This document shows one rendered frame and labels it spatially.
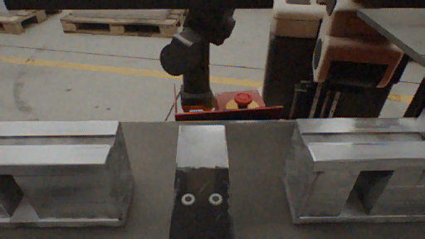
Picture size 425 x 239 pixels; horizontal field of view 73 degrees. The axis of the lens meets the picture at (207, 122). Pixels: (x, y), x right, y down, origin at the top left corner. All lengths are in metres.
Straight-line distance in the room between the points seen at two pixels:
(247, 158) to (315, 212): 0.11
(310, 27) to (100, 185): 1.08
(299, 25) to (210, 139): 1.05
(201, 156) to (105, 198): 0.13
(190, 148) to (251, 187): 0.16
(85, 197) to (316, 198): 0.22
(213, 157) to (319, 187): 0.13
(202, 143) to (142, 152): 0.20
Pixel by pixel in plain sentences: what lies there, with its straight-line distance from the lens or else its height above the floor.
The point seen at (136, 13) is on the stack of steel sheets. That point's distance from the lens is 3.20.
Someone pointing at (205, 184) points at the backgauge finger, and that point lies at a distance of 0.18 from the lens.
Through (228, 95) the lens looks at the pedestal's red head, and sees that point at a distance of 0.67.
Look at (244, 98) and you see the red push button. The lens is 0.61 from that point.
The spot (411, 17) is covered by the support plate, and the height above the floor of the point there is 1.00.
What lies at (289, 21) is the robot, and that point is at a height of 0.76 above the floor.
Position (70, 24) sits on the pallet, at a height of 0.10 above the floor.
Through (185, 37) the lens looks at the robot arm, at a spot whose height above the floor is 0.95.
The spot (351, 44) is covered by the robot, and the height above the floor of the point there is 0.80.
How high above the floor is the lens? 1.15
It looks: 38 degrees down
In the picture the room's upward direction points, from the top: straight up
